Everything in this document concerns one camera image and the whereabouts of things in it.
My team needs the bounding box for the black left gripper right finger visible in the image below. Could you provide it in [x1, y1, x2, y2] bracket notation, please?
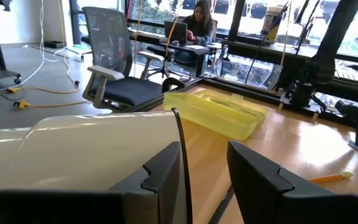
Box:
[226, 139, 358, 224]

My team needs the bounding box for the white canister yellow label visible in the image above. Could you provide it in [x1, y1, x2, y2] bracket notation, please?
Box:
[261, 6, 285, 45]

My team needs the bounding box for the person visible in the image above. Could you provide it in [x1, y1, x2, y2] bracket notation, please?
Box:
[183, 0, 218, 47]

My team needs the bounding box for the white floor cable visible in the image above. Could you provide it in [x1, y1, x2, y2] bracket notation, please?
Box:
[9, 0, 70, 91]

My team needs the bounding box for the black office desk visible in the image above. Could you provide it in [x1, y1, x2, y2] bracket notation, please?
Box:
[128, 27, 224, 78]

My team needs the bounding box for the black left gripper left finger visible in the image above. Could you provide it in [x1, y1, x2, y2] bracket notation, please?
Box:
[0, 141, 182, 224]

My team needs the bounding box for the black pen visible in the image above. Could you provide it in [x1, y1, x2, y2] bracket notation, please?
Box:
[208, 185, 235, 224]

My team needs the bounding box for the black laptop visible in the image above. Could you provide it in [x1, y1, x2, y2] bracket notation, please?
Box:
[163, 20, 188, 45]

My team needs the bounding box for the orange pencil green eraser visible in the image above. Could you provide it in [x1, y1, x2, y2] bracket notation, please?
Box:
[307, 171, 354, 184]

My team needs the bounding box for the yellow extension cord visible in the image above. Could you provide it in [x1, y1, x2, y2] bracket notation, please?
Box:
[12, 98, 94, 110]
[6, 46, 82, 96]

